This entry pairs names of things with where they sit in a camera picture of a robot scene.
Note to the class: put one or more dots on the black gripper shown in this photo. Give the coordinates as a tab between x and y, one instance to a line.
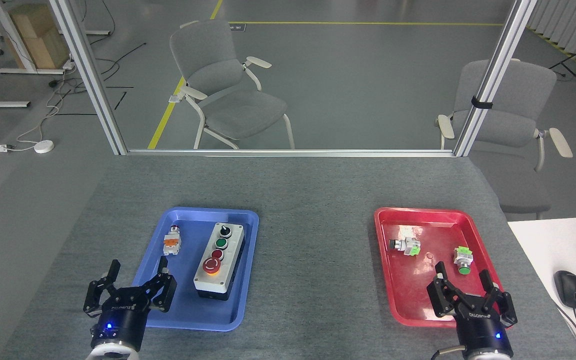
120	320
483	330

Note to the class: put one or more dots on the grey control box with buttons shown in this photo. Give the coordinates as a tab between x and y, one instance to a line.
228	260

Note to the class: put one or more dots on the green push button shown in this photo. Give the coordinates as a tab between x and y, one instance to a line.
463	261

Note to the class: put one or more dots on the brown cardboard box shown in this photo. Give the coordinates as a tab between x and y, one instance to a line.
38	40

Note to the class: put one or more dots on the red plastic tray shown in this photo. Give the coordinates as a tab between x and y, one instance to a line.
418	290

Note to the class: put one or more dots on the blue plastic tray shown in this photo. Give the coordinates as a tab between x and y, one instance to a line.
193	310

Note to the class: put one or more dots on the black computer mouse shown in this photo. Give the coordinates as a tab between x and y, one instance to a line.
570	289

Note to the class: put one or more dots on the white side table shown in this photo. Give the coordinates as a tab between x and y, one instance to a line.
553	245

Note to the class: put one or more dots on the white round floor device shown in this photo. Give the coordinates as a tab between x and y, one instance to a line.
44	146

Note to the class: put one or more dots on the grey felt table cloth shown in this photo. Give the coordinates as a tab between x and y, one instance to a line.
313	220

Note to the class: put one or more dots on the grey chair with white armrests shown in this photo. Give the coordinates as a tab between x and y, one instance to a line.
518	115

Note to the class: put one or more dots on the white floor socket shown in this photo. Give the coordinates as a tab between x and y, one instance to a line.
2	148

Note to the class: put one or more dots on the silver aluminium crossbar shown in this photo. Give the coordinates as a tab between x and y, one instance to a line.
288	153

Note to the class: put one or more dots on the white pleated curtain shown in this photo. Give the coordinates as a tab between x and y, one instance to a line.
573	25

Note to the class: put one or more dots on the orange and white push-button switch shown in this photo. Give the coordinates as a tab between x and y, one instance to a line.
172	244

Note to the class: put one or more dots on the black-headed switch with green block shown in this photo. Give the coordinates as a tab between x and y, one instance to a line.
407	245

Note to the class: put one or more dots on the grey chair with white frame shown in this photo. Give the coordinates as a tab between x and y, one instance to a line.
240	110

